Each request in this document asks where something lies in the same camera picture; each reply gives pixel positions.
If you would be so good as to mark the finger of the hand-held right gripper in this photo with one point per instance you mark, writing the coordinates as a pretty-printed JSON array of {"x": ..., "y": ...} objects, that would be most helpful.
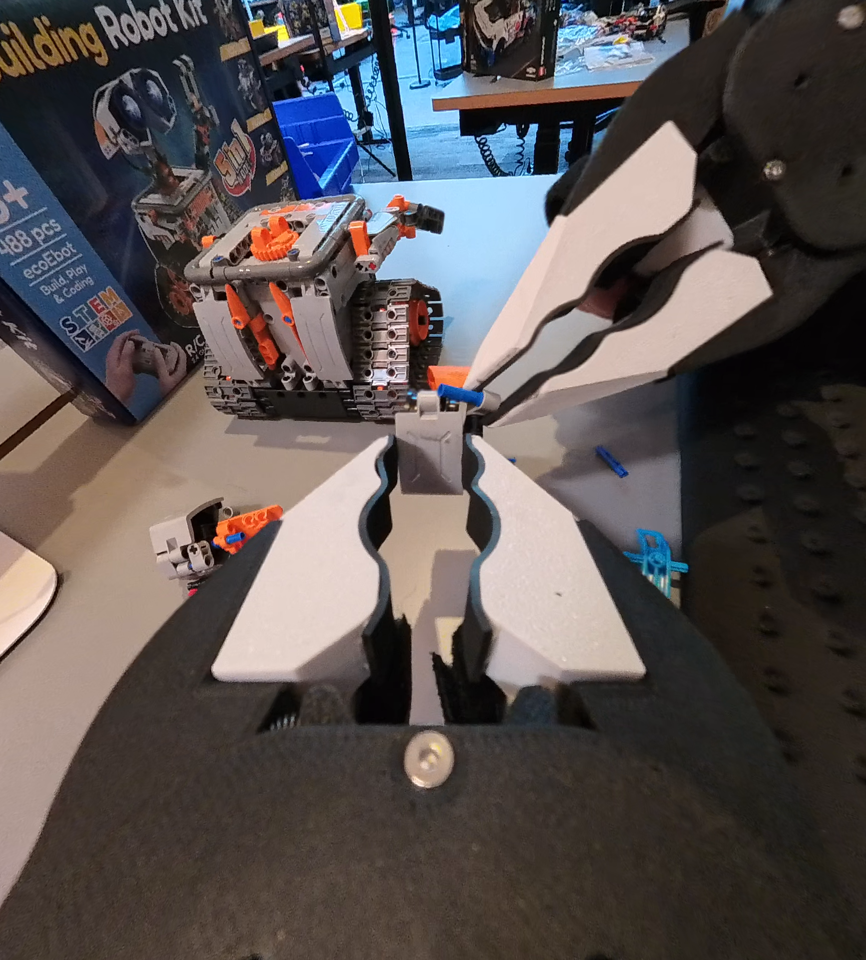
[
  {"x": 673, "y": 323},
  {"x": 613, "y": 210}
]

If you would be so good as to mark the dark grey orange block assembly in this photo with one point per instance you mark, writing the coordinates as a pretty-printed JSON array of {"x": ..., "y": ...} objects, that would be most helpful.
[{"x": 185, "y": 543}]

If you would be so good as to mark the black box with red stripe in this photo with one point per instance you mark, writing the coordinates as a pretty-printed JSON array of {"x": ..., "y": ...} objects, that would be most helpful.
[{"x": 13, "y": 353}]

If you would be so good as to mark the black toy car box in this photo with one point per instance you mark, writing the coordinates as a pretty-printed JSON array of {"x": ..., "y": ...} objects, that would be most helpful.
[{"x": 508, "y": 38}]

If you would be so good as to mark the orange slotted panel piece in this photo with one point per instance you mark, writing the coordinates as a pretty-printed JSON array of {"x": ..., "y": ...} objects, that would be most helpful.
[{"x": 448, "y": 375}]

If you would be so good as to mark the black wheel hub assembly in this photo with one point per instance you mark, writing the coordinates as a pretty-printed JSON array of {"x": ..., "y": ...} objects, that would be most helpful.
[{"x": 436, "y": 458}]

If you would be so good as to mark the wooden table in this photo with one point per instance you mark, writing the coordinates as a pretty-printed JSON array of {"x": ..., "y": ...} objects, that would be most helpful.
[{"x": 538, "y": 93}]

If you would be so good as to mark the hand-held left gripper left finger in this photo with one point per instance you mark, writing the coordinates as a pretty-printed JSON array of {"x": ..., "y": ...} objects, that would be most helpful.
[{"x": 298, "y": 608}]

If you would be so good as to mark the blue plastic pin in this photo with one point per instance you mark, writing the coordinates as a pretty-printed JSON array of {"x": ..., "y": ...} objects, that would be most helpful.
[{"x": 612, "y": 461}]

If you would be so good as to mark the black dimpled mat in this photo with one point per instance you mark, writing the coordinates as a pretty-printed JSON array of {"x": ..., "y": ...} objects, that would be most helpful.
[{"x": 838, "y": 630}]

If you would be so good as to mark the grey orange tracked toy robot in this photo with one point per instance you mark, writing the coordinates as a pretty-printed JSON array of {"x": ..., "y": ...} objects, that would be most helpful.
[{"x": 298, "y": 300}]

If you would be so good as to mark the black metal pole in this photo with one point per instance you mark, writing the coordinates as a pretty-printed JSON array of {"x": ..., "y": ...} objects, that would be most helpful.
[{"x": 391, "y": 90}]

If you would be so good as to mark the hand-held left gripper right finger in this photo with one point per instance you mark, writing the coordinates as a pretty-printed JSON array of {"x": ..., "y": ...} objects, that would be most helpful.
[{"x": 561, "y": 608}]

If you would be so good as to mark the blue plastic separator tool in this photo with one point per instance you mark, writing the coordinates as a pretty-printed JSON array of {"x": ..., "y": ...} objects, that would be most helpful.
[{"x": 655, "y": 563}]

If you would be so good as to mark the blue plastic storage bin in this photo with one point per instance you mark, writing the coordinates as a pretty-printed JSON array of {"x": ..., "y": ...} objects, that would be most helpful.
[{"x": 313, "y": 143}]

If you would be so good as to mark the blue robot kit box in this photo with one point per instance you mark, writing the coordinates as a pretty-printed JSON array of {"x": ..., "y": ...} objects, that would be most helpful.
[{"x": 43, "y": 180}]

